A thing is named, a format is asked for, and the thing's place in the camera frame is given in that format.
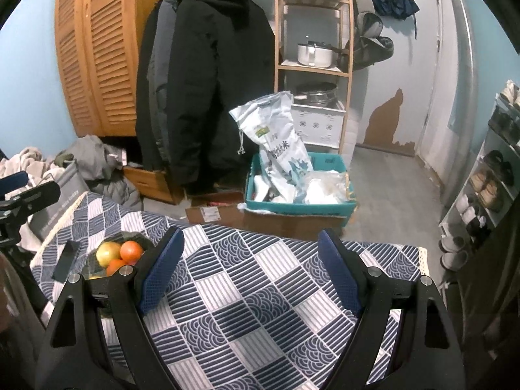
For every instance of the white stacked storage boxes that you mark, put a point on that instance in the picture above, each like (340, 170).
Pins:
(351, 134)

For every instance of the clear glass bowl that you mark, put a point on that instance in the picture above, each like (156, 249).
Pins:
(91, 268)

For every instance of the grey hanging backpack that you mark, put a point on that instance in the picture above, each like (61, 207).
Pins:
(371, 50)

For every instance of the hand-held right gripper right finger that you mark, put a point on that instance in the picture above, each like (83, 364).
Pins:
(341, 280)

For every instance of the wooden drawer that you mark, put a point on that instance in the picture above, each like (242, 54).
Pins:
(146, 180)

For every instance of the brown cardboard box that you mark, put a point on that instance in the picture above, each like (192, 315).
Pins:
(284, 225)

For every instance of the navy folded umbrella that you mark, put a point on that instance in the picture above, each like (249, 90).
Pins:
(396, 4)

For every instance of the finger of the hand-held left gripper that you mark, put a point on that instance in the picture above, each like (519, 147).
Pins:
(36, 195)
(14, 180)

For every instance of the silver vertical pipe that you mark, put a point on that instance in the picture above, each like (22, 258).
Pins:
(465, 89)

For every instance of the large orange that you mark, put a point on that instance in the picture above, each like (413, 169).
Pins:
(132, 251)

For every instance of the grey padded jacket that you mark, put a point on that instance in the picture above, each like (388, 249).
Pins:
(156, 73)

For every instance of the clear plastic bag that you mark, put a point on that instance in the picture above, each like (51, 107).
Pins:
(325, 189)

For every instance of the white cooking pot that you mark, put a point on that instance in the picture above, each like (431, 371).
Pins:
(313, 55)

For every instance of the grey tote bag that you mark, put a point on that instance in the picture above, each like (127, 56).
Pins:
(61, 203)

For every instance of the wooden louvered wardrobe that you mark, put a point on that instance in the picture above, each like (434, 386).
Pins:
(105, 48)

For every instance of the beige fleece cloth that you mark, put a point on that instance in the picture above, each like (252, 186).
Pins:
(24, 158)

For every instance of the teal plastic crate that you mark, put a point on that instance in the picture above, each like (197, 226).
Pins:
(292, 208)

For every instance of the grey clothes pile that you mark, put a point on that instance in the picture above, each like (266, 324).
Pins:
(93, 154)

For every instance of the steel steamer pot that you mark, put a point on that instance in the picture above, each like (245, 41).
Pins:
(319, 95)

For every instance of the pale blue door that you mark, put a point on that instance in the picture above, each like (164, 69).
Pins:
(410, 69)

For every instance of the white perforated storage basket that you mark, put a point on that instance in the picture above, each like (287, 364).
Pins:
(319, 126)

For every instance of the olive green cloth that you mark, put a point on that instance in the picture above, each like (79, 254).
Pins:
(65, 159)

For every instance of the small tangerine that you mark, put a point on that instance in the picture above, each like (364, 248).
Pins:
(117, 268)

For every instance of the metal shoe rack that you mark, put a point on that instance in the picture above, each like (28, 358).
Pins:
(483, 146)

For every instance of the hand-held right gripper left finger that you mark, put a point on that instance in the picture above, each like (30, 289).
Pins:
(158, 276)

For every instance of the wooden shelf rack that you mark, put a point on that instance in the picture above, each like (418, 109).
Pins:
(313, 70)

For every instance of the black hooded coat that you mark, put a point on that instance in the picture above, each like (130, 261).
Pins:
(211, 89)

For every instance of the black phone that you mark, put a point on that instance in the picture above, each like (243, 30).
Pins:
(67, 260)

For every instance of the blue white patterned tablecloth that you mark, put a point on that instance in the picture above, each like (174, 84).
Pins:
(252, 276)

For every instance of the white printed rice bag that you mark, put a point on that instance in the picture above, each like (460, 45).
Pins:
(280, 150)

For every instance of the shoe rack with shoes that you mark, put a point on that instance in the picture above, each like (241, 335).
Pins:
(489, 189)

